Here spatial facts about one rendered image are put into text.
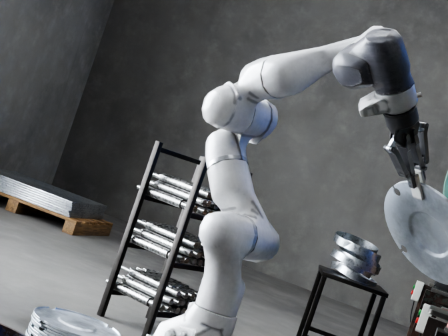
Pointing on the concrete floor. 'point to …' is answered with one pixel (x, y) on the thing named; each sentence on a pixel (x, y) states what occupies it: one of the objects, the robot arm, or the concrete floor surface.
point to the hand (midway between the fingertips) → (417, 184)
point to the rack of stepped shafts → (163, 243)
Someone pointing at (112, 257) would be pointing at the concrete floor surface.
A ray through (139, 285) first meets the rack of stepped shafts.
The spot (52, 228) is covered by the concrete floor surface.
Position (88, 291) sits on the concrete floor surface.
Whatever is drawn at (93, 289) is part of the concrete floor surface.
